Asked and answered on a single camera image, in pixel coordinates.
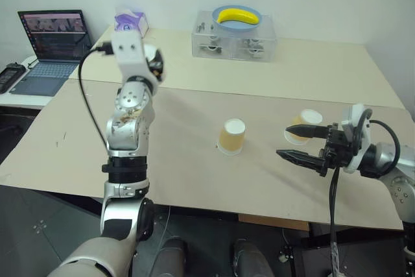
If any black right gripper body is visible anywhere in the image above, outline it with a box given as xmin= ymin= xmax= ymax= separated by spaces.
xmin=318 ymin=122 xmax=357 ymax=178

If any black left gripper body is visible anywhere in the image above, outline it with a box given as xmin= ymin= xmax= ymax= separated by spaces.
xmin=154 ymin=49 xmax=167 ymax=83

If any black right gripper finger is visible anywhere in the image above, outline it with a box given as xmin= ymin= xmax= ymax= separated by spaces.
xmin=276 ymin=149 xmax=326 ymax=173
xmin=285 ymin=124 xmax=332 ymax=138

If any purple white tissue box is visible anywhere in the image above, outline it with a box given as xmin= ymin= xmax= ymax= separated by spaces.
xmin=113 ymin=5 xmax=150 ymax=38

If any brown board under table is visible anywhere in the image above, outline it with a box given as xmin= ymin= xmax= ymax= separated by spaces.
xmin=239 ymin=213 xmax=310 ymax=232

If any clear acrylic box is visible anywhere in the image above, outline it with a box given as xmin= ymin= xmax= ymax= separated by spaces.
xmin=191 ymin=9 xmax=278 ymax=64

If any blue plate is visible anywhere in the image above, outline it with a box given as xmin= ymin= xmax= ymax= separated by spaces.
xmin=211 ymin=5 xmax=263 ymax=33

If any yellow banana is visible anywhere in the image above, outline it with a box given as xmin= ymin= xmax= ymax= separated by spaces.
xmin=216 ymin=8 xmax=261 ymax=26

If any open grey laptop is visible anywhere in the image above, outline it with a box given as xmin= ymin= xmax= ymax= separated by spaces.
xmin=10 ymin=9 xmax=93 ymax=98

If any white side table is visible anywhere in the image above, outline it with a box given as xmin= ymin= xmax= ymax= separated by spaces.
xmin=0 ymin=54 xmax=82 ymax=111

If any black handheld device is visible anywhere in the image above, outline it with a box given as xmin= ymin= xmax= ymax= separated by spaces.
xmin=0 ymin=62 xmax=27 ymax=94

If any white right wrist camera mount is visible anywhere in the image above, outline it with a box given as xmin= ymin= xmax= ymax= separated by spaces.
xmin=340 ymin=104 xmax=374 ymax=175

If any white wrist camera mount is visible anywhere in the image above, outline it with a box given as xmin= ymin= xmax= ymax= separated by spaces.
xmin=111 ymin=29 xmax=153 ymax=82
xmin=340 ymin=104 xmax=374 ymax=175

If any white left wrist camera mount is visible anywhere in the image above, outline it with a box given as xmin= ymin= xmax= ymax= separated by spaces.
xmin=111 ymin=29 xmax=153 ymax=82

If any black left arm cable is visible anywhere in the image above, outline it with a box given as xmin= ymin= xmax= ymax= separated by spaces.
xmin=78 ymin=41 xmax=113 ymax=149

